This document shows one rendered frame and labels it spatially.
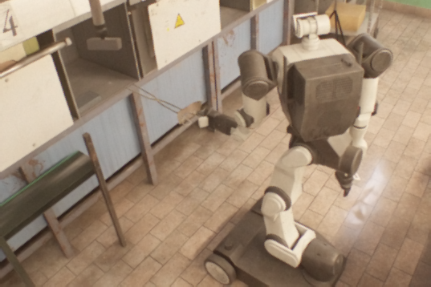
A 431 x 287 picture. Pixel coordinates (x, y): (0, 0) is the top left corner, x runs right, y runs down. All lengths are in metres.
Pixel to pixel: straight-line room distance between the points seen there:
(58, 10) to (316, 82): 0.98
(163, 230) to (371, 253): 1.28
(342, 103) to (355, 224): 1.43
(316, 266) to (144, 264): 1.02
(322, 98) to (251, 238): 1.19
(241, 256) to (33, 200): 1.12
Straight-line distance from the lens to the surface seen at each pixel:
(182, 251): 2.50
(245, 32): 3.36
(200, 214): 2.66
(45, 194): 2.08
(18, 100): 1.81
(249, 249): 2.27
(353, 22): 4.32
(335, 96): 1.32
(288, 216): 2.05
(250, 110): 1.49
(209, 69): 2.94
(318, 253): 2.06
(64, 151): 2.29
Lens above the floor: 2.03
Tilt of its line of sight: 37 degrees down
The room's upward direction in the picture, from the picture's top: 6 degrees counter-clockwise
